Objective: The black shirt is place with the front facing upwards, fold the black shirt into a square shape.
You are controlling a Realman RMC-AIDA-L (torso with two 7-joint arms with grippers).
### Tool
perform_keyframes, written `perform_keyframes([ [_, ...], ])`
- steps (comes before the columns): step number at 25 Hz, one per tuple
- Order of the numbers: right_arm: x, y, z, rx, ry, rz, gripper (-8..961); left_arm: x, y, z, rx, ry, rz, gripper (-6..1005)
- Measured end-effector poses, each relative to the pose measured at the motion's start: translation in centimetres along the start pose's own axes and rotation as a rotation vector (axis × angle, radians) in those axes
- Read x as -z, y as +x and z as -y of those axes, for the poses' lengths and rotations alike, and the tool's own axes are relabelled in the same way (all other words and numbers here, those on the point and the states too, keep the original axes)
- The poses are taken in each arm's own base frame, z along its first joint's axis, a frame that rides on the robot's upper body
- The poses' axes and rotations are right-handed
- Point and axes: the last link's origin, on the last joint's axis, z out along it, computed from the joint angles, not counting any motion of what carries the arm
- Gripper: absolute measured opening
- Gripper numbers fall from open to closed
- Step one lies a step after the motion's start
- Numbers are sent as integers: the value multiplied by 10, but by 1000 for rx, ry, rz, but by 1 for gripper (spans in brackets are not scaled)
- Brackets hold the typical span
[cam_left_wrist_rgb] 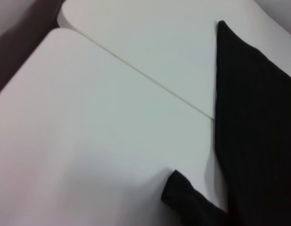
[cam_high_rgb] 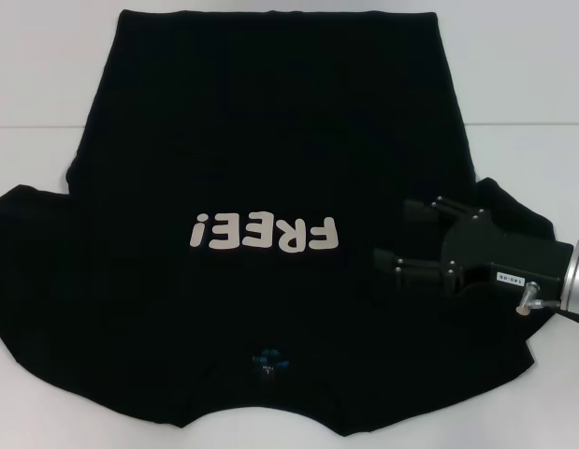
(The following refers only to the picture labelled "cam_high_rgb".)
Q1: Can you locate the right arm cable with plug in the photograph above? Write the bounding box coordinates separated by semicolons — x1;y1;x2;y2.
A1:
515;280;579;326

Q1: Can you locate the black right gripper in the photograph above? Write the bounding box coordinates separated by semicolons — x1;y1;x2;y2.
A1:
372;196;578;301

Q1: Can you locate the black shirt with FREE print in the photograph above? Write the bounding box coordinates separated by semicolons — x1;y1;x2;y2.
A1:
0;7;557;427

